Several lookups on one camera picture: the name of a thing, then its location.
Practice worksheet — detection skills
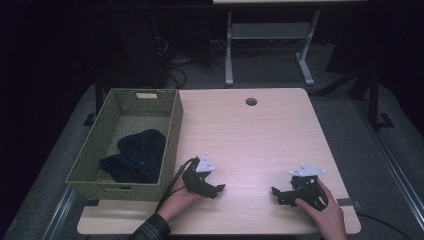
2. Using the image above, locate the grey tape strip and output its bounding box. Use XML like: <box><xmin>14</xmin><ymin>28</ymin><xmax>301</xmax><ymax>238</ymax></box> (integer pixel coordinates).
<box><xmin>336</xmin><ymin>197</ymin><xmax>362</xmax><ymax>208</ymax></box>

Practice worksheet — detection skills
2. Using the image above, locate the white metal table frame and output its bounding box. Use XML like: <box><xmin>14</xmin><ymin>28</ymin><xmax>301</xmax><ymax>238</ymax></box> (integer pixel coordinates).
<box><xmin>224</xmin><ymin>9</ymin><xmax>322</xmax><ymax>88</ymax></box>

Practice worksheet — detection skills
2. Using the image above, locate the green woven basket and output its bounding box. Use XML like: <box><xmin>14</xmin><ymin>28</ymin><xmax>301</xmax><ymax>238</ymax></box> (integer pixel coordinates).
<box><xmin>65</xmin><ymin>87</ymin><xmax>185</xmax><ymax>202</ymax></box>

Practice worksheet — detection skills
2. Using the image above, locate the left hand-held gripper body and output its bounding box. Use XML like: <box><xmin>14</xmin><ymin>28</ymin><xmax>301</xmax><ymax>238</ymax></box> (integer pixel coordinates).
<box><xmin>181</xmin><ymin>153</ymin><xmax>217</xmax><ymax>198</ymax></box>

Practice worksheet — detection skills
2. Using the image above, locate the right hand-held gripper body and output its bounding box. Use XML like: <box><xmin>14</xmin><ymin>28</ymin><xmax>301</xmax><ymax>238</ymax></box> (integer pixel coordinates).
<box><xmin>285</xmin><ymin>163</ymin><xmax>330</xmax><ymax>212</ymax></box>

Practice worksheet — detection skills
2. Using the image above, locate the dark cloth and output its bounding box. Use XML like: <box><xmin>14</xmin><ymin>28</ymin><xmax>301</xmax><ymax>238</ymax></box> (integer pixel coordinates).
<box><xmin>98</xmin><ymin>128</ymin><xmax>167</xmax><ymax>185</ymax></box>

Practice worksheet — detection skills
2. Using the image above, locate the person's left hand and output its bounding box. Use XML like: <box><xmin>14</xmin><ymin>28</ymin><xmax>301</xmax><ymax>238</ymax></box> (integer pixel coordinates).
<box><xmin>156</xmin><ymin>177</ymin><xmax>205</xmax><ymax>223</ymax></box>

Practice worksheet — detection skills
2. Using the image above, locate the person's right hand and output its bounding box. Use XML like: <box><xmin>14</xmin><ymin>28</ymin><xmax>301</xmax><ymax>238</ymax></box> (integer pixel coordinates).
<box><xmin>294</xmin><ymin>178</ymin><xmax>348</xmax><ymax>240</ymax></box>

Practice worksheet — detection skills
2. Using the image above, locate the metal floor rail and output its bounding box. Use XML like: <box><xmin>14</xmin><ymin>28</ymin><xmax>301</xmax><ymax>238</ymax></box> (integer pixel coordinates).
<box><xmin>41</xmin><ymin>185</ymin><xmax>79</xmax><ymax>240</ymax></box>
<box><xmin>352</xmin><ymin>98</ymin><xmax>424</xmax><ymax>232</ymax></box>

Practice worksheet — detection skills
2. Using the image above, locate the black metal stand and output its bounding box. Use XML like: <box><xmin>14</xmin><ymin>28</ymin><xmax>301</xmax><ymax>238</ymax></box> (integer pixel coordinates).
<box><xmin>318</xmin><ymin>64</ymin><xmax>396</xmax><ymax>132</ymax></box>
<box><xmin>82</xmin><ymin>74</ymin><xmax>105</xmax><ymax>127</ymax></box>

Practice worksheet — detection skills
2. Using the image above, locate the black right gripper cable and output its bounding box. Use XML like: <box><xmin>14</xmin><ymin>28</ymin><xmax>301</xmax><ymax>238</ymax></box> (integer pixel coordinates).
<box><xmin>355</xmin><ymin>211</ymin><xmax>415</xmax><ymax>240</ymax></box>

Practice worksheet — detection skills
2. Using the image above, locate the tangle of floor cables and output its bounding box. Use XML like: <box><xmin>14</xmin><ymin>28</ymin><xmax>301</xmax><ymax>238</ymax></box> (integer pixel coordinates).
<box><xmin>153</xmin><ymin>35</ymin><xmax>228</xmax><ymax>90</ymax></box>

